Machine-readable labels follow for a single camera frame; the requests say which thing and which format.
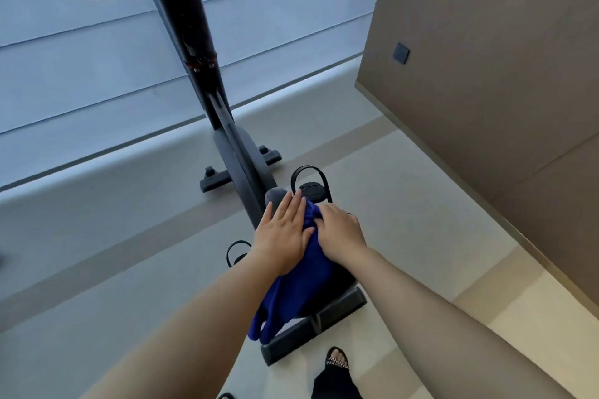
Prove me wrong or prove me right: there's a black exercise bike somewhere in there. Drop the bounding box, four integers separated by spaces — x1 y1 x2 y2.
0 0 368 367

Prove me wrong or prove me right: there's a blue cloth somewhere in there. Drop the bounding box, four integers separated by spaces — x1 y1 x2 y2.
248 197 336 344

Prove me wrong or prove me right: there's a black bike pedal with strap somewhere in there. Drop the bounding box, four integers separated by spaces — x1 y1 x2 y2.
226 240 254 269
290 165 333 204

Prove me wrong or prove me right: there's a person's right hand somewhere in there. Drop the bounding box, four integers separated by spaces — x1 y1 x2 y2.
312 202 368 269

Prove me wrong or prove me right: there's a person's left hand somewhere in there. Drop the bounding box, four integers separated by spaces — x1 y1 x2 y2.
251 190 315 278

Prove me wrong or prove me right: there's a black trouser leg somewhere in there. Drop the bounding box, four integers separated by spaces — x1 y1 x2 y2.
311 363 362 399

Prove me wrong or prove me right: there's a grey window blind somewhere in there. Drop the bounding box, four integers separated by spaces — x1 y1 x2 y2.
0 0 391 190

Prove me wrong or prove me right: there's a person's left forearm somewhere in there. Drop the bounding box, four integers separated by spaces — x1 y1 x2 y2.
80 247 282 399

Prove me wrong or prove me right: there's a person's right forearm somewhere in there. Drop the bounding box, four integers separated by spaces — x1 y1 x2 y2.
328 247 577 399

